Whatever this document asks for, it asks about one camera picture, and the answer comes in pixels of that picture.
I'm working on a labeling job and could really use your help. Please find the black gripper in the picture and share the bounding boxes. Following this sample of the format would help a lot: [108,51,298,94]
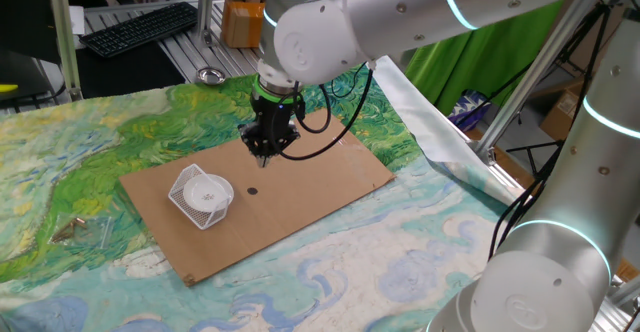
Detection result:
[238,95,307,170]

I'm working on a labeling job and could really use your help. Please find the small white bowl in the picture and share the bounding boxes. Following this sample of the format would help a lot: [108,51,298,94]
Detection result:
[182,173,235,214]

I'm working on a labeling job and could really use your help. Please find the brown cardboard sheet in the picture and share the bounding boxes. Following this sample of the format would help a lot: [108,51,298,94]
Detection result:
[118,109,397,288]

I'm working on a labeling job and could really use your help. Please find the small round metal dish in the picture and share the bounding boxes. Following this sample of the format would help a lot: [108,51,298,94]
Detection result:
[195,66,227,87]

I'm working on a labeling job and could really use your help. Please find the orange cardboard box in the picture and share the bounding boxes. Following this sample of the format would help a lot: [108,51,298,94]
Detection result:
[220,0,268,50]

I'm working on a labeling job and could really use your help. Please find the black desk mat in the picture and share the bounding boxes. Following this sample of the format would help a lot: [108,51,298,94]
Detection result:
[74,46,187,100]

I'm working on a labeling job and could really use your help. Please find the painted landscape tablecloth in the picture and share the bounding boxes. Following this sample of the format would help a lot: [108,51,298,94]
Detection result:
[0,56,526,332]

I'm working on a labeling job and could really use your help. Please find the black computer keyboard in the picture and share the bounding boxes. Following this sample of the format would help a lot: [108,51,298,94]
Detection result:
[78,1,199,59]

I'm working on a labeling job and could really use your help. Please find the blue white patterned bag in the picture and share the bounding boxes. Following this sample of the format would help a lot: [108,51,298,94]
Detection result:
[447,89,494,133]

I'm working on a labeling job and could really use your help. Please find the clear bag with brass screws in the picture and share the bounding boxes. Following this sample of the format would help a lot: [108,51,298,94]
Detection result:
[48,213,115,252]

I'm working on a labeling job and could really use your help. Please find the green cloth backdrop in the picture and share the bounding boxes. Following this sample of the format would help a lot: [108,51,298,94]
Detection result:
[404,0,567,119]

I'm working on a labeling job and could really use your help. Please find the white paper sheet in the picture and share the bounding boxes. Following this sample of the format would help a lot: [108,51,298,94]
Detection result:
[67,10,88,38]

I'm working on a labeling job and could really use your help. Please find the black tripod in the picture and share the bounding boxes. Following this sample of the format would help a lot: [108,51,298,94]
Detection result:
[505,139,564,179]

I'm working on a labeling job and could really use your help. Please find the black monitor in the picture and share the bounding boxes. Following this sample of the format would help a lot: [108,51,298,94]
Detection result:
[0,0,62,66]

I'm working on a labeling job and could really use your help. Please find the brown cardboard box with label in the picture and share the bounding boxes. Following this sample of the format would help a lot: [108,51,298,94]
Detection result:
[538,74,592,142]

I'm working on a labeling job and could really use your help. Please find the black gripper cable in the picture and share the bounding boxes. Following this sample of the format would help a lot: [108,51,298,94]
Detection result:
[278,66,375,163]

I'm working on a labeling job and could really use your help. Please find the white wire mesh rack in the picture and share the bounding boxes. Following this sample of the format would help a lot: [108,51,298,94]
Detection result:
[167,163,234,232]

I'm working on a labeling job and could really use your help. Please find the aluminium frame post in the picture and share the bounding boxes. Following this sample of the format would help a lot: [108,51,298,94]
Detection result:
[43,0,84,102]
[196,0,217,48]

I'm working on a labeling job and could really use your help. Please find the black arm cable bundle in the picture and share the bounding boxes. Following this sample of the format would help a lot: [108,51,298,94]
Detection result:
[487,1,617,264]

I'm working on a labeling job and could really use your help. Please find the diagonal aluminium frame strut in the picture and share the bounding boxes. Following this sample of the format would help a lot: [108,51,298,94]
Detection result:
[472,0,609,166]

